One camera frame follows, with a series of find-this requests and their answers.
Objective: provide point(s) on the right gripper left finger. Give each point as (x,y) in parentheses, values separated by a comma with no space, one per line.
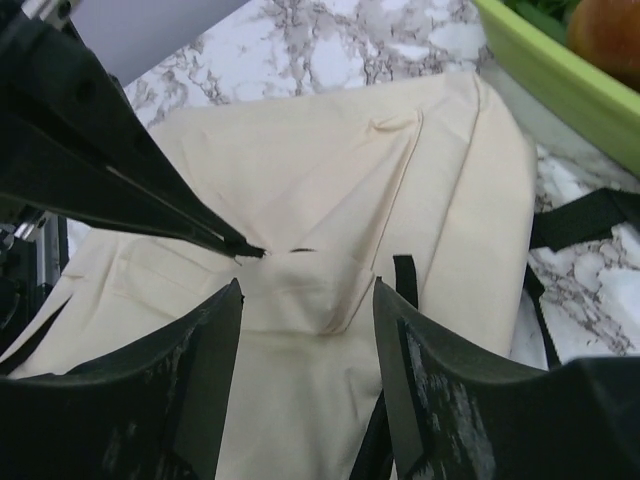
(153,409)

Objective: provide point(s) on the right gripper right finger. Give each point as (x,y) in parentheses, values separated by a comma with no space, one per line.
(458,411)

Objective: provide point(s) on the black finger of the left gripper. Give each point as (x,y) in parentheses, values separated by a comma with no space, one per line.
(72,145)

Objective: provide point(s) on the beige canvas backpack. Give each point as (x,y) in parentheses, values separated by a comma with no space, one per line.
(426,186)

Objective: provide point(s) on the green vegetable tray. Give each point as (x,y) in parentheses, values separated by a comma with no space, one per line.
(599,108)

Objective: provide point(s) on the brown mushroom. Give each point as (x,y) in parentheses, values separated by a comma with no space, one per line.
(605,33)

